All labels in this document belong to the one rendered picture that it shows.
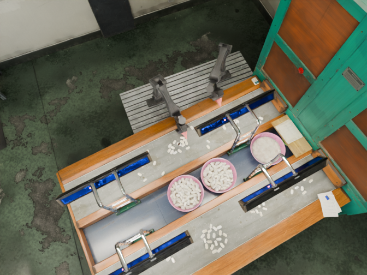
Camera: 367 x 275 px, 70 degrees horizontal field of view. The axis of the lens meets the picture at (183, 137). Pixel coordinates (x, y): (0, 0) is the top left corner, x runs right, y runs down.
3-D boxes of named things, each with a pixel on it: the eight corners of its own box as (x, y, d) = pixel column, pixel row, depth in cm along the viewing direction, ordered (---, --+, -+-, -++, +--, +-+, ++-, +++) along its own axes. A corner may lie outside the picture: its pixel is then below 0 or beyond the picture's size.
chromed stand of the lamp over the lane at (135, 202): (107, 192, 201) (86, 181, 159) (131, 180, 204) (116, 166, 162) (117, 215, 195) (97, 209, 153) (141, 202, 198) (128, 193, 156)
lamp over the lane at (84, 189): (59, 195, 165) (53, 193, 158) (147, 151, 174) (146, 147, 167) (63, 207, 162) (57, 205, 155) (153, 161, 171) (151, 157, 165)
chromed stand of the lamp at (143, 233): (128, 242, 188) (110, 243, 146) (153, 228, 191) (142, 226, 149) (139, 268, 182) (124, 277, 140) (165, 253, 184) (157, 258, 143)
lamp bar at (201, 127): (193, 128, 179) (193, 124, 172) (268, 90, 188) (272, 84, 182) (199, 137, 177) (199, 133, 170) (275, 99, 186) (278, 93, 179)
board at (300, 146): (271, 123, 209) (271, 122, 208) (286, 114, 211) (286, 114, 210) (296, 157, 198) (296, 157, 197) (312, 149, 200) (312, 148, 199)
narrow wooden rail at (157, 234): (96, 265, 185) (90, 267, 174) (304, 149, 212) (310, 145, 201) (99, 273, 183) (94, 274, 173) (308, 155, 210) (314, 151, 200)
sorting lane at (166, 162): (64, 186, 199) (63, 185, 197) (262, 87, 226) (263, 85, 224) (77, 222, 189) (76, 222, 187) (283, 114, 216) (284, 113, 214)
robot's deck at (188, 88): (120, 96, 237) (118, 94, 233) (238, 53, 251) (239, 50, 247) (153, 187, 206) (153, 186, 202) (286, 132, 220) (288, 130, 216)
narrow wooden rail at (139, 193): (81, 222, 195) (75, 221, 185) (280, 118, 222) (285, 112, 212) (83, 229, 194) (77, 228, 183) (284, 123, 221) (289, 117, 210)
